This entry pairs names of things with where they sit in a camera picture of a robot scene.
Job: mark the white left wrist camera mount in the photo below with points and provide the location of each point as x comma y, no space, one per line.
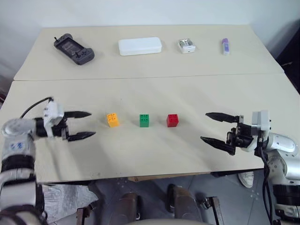
52,112

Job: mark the crumpled grey plastic sheet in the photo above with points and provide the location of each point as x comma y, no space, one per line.
65,199

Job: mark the white and purple tube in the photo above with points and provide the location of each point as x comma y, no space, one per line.
225,47

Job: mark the black handheld game console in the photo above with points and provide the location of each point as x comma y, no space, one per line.
73,49

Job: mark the white shoe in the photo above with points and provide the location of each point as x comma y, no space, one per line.
246,178

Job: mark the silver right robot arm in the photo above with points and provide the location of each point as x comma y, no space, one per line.
282,143

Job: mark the white rectangular plastic case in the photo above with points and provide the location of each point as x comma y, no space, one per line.
140,46

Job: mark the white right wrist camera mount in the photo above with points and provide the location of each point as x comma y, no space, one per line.
260,120

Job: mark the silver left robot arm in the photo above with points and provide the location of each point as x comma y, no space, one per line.
14,145

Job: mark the small white battery charger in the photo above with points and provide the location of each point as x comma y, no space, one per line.
186,46

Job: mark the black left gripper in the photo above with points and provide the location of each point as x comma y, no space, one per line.
60,131

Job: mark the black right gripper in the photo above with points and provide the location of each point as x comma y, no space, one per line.
245,134

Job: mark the red studded building cube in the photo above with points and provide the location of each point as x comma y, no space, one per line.
172,120

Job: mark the brown cardboard piece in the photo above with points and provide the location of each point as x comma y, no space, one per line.
140,178

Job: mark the green studded building cube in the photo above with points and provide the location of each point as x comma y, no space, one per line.
144,121

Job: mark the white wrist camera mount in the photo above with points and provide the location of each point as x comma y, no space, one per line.
260,120
52,112

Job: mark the dark rounded brown shape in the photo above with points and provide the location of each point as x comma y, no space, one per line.
184,204
130,207

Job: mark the yellow studded building cube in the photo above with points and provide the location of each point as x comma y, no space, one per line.
113,120

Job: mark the dark metal frame leg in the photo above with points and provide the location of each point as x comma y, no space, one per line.
216,211
80,216

